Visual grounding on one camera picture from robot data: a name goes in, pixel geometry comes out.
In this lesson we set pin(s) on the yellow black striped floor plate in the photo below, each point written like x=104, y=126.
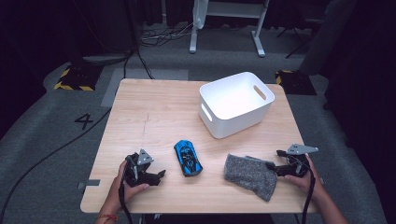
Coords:
x=81, y=77
x=295, y=84

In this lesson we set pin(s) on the grey cloth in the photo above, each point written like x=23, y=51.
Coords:
x=249, y=174

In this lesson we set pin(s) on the blue toy car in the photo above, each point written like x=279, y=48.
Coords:
x=187, y=158

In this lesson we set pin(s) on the black tripod stand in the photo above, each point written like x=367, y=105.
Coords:
x=300, y=43

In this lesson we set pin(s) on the person's right hand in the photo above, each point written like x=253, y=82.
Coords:
x=306, y=185

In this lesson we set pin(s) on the grey curtain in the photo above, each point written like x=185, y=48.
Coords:
x=327, y=37

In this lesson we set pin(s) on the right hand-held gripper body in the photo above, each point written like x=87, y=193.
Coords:
x=299, y=165

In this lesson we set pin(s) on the grey tape strip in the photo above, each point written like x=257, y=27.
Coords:
x=91, y=183

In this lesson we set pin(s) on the person's left hand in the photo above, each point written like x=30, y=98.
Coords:
x=120, y=196

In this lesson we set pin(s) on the white metal stand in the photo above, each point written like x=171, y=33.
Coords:
x=258, y=34

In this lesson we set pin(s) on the white storage bin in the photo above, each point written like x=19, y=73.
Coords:
x=236, y=99

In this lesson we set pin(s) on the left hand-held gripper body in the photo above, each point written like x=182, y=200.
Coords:
x=138, y=174

